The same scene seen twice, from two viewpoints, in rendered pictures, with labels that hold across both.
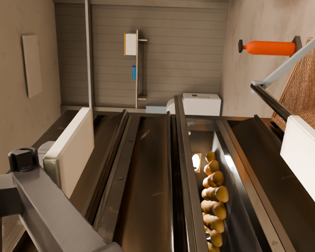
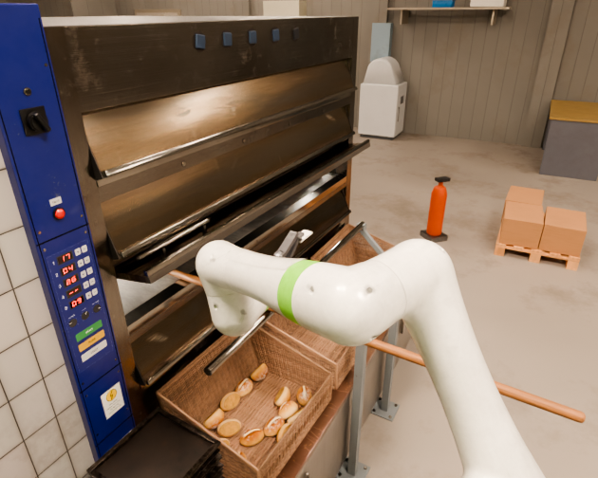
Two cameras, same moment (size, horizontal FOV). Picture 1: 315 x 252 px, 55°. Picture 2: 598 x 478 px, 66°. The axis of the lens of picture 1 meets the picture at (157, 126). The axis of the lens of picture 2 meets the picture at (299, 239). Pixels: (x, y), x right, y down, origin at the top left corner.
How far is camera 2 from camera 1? 118 cm
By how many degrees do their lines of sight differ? 28
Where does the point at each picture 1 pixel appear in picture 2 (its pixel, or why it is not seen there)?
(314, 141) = not seen: hidden behind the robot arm
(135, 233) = (253, 155)
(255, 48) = (438, 195)
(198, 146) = not seen: hidden behind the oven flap
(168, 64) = (451, 58)
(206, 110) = (380, 118)
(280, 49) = (434, 221)
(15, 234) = (247, 73)
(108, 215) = (263, 131)
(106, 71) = not seen: outside the picture
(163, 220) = (264, 172)
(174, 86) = (417, 68)
